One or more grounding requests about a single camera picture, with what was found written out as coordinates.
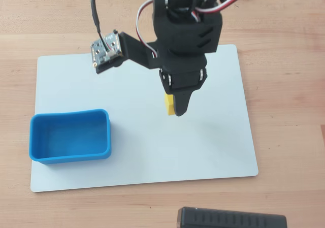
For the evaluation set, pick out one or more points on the bare circuit board camera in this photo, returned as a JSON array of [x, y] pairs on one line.
[[105, 51]]

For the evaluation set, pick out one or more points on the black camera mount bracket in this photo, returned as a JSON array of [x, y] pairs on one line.
[[138, 52]]

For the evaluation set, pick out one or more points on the white rectangular mat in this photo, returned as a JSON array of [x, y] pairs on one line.
[[157, 146]]

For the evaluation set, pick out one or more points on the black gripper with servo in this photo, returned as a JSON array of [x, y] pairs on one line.
[[183, 80]]

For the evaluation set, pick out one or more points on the yellow cube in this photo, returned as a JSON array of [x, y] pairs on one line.
[[169, 104]]

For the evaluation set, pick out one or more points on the blue rectangular bin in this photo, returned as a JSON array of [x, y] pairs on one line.
[[71, 139]]

